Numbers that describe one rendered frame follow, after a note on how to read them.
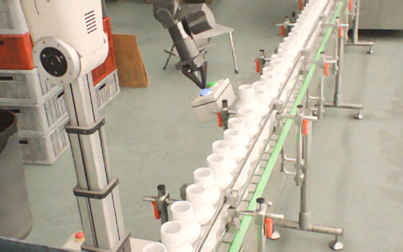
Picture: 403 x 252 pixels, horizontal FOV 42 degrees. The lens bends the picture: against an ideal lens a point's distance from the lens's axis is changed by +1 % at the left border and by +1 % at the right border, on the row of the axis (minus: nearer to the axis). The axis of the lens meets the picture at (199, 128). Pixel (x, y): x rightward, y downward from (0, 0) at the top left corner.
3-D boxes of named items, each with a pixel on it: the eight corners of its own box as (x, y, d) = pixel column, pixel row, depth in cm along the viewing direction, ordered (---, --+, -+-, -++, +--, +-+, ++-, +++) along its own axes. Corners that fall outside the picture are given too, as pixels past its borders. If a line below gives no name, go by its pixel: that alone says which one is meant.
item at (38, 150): (52, 166, 346) (45, 136, 337) (-4, 162, 356) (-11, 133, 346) (90, 126, 399) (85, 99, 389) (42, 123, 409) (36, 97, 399)
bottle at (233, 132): (250, 190, 122) (248, 127, 115) (243, 205, 117) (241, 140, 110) (226, 187, 124) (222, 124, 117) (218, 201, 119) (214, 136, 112)
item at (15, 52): (31, 70, 318) (23, 34, 308) (-29, 68, 327) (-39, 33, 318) (75, 40, 371) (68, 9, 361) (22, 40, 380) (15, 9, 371)
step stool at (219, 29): (201, 58, 528) (199, 17, 510) (238, 73, 482) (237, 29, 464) (161, 68, 506) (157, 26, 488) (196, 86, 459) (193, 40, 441)
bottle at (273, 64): (290, 113, 159) (290, 61, 152) (276, 119, 156) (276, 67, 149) (275, 108, 163) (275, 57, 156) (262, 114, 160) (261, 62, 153)
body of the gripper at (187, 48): (208, 53, 149) (199, 29, 147) (196, 65, 141) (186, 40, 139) (189, 60, 152) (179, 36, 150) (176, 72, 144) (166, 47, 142)
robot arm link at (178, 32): (168, 19, 146) (161, 24, 141) (189, 10, 143) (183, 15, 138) (178, 42, 148) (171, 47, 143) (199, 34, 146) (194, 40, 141)
